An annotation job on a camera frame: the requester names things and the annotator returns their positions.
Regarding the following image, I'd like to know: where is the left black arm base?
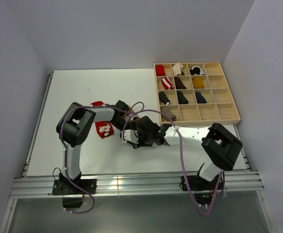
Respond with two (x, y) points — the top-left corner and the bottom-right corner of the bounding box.
(52, 173), (97, 210)

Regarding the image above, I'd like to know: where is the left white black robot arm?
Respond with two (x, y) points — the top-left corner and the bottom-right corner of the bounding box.
(56, 100), (129, 194)

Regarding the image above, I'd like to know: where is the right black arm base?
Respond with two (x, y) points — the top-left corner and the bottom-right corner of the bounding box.
(187, 175), (219, 205)

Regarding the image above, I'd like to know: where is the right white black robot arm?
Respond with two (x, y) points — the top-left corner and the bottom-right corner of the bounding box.
(133, 116), (243, 189)

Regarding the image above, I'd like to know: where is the red patterned sock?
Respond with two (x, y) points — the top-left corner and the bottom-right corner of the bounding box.
(94, 108), (114, 139)

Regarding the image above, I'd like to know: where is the rolled taupe sock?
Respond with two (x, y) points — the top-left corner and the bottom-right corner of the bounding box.
(161, 107), (176, 121)

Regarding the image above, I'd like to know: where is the rolled black white ribbed sock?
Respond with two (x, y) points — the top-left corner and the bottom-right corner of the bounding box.
(158, 91), (171, 105)

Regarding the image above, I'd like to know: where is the rolled red white striped sock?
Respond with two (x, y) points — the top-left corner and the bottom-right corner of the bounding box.
(161, 77), (174, 90)

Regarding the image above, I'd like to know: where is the rolled dark brown sock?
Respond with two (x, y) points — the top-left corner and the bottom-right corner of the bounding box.
(174, 76), (187, 89)

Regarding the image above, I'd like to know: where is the wooden compartment tray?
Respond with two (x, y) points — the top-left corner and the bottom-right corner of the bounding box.
(154, 62), (241, 126)

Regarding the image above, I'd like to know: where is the rolled dark teal sock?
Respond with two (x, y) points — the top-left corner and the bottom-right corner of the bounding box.
(195, 92), (207, 104)

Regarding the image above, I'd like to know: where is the rolled cream sock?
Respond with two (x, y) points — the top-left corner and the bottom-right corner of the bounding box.
(172, 63), (183, 76)

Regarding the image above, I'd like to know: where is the rolled mustard yellow sock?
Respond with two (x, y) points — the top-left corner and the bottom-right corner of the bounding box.
(192, 76), (204, 89)

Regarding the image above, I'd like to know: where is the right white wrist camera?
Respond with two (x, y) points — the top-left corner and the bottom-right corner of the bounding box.
(122, 130), (139, 145)

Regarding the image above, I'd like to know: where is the aluminium frame rail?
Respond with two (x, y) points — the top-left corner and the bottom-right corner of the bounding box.
(9, 165), (264, 199)

